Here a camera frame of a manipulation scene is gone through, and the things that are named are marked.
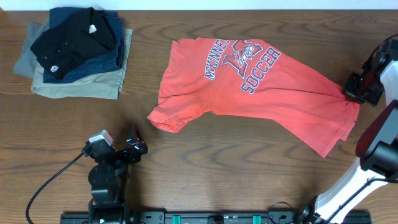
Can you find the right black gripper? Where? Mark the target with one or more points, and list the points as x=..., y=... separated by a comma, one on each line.
x=351, y=91

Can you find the grey folded garment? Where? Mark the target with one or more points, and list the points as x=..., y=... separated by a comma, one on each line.
x=27, y=62

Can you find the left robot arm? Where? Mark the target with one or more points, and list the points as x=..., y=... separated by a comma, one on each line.
x=109, y=177

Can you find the red soccer t-shirt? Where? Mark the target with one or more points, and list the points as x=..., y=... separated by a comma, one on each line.
x=252, y=78

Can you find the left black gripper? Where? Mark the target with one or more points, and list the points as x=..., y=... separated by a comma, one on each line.
x=140, y=149

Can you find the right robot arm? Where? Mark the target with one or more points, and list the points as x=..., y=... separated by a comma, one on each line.
x=376, y=150

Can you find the khaki folded garment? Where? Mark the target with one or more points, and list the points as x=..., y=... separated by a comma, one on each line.
x=100, y=85

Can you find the navy folded shirt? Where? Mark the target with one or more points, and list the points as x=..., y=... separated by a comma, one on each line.
x=108, y=62

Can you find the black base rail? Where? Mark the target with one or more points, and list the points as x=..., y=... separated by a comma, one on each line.
x=184, y=218

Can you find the black folded polo shirt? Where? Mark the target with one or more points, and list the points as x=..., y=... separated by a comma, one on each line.
x=85, y=34

